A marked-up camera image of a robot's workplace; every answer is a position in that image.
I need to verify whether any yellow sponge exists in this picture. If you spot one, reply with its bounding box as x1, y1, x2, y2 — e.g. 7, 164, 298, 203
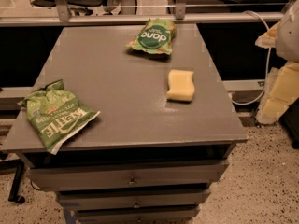
166, 70, 195, 102

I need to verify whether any grey metal railing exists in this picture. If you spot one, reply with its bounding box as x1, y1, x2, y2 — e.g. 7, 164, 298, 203
0, 0, 299, 28

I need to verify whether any middle grey drawer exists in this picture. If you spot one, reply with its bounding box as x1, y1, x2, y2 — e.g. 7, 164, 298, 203
58, 189, 210, 211

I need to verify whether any grey drawer cabinet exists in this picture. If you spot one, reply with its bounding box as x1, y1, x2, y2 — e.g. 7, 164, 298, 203
0, 23, 249, 224

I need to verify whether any bottom grey drawer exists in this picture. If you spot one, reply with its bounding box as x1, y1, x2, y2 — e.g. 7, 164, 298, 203
76, 205, 199, 224

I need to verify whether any green jalapeno chip bag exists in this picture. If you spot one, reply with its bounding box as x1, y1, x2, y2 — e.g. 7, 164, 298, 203
21, 79, 100, 155

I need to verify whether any green dano snack bag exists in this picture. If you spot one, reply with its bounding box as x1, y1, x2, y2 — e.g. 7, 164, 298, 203
127, 18, 177, 55

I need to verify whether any black chair base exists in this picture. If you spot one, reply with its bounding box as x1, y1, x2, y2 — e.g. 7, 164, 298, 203
0, 151, 25, 204

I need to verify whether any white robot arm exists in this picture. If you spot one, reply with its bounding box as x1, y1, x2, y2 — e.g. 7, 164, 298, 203
255, 2, 299, 124

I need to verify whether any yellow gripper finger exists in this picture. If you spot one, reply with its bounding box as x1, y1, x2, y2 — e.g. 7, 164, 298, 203
256, 62, 299, 125
255, 22, 278, 49

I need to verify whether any white cable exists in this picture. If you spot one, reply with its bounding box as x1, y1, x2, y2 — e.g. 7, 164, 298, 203
231, 10, 273, 106

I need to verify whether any top grey drawer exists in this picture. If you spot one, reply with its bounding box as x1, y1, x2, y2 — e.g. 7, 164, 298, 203
27, 160, 229, 191

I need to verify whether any grey drawer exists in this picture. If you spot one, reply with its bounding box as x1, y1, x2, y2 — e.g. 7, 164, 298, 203
27, 160, 229, 191
76, 205, 199, 224
58, 189, 210, 211

